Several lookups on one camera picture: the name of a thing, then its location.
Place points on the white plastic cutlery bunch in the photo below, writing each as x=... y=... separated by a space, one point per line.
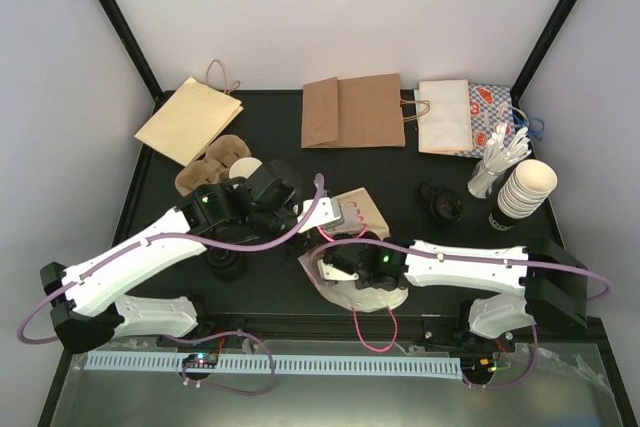
x=499 y=156

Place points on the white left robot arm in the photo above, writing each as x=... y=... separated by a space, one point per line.
x=91 y=302

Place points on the brown pulp cup carrier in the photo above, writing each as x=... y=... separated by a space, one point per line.
x=213 y=166

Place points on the tan paper bag with handles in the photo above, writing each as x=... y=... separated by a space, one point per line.
x=190 y=120

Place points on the red blue patterned bag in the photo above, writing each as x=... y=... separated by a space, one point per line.
x=491 y=105

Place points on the black cup lid stack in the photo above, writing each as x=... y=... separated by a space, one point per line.
x=441 y=204

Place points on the stack of paper cups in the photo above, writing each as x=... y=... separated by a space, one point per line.
x=528 y=186

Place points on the white paper bag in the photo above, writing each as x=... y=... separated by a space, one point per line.
x=442 y=115

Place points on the white paper coffee cup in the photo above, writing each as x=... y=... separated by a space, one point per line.
x=243 y=168

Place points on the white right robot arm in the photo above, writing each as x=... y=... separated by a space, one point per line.
x=536 y=284

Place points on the brown kraft paper bag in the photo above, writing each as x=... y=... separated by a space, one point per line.
x=362 y=112

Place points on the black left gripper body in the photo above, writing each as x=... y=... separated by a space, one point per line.
x=264 y=222

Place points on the stack of black lids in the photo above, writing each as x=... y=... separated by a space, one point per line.
x=226 y=265

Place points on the white perforated front rail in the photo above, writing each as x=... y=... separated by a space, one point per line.
x=259 y=364

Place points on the cake print paper bag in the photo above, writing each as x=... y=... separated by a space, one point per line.
x=363 y=221

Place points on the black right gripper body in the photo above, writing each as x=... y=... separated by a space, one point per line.
x=367 y=278

